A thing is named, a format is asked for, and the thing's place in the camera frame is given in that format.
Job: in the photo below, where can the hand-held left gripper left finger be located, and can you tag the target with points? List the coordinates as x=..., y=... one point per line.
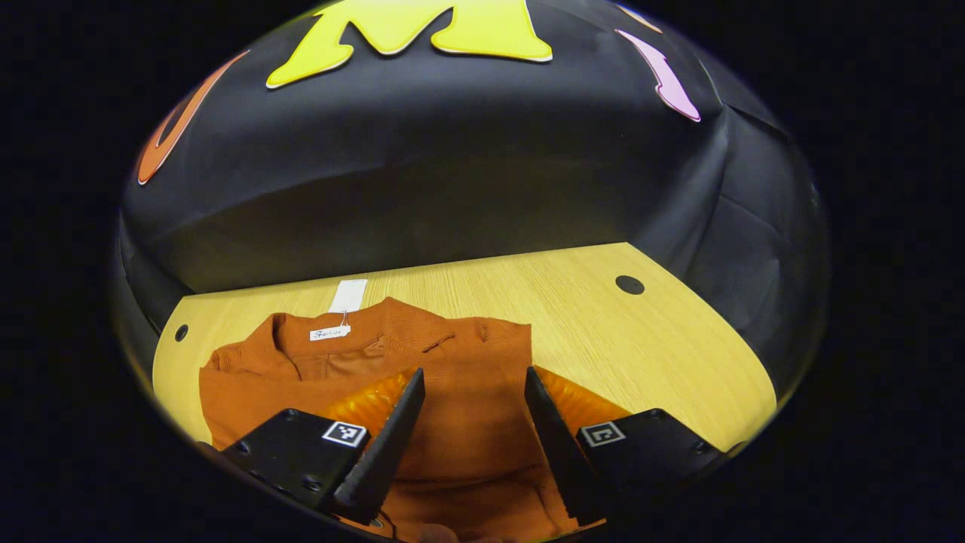
x=384, y=452

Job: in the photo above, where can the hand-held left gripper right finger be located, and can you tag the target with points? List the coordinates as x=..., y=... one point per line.
x=562, y=452

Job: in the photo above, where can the rust orange shirt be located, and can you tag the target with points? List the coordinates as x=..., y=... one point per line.
x=467, y=422

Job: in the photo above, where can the white paper hang tag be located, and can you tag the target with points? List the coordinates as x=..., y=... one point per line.
x=348, y=296

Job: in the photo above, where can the black round table grommet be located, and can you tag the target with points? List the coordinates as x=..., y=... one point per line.
x=181, y=332
x=629, y=284

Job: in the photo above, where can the black backdrop cloth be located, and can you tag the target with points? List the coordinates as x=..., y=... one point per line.
x=452, y=188

